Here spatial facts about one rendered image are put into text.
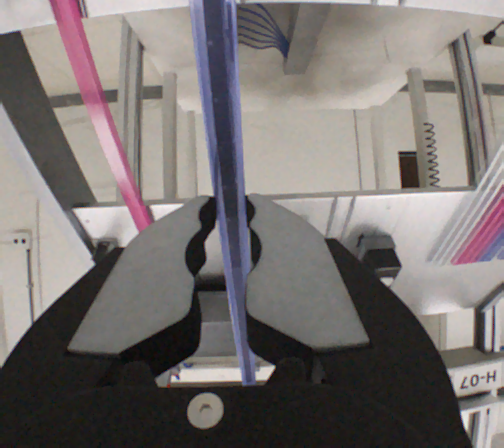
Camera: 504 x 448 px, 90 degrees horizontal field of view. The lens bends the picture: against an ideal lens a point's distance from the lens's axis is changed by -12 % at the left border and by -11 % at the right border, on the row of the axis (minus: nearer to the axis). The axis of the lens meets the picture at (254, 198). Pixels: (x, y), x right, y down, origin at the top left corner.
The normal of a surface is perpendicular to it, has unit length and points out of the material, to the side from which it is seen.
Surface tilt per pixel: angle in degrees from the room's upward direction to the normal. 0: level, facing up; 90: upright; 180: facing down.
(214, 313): 134
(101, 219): 44
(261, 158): 90
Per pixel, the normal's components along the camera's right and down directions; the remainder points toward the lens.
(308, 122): 0.01, -0.07
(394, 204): 0.04, 0.67
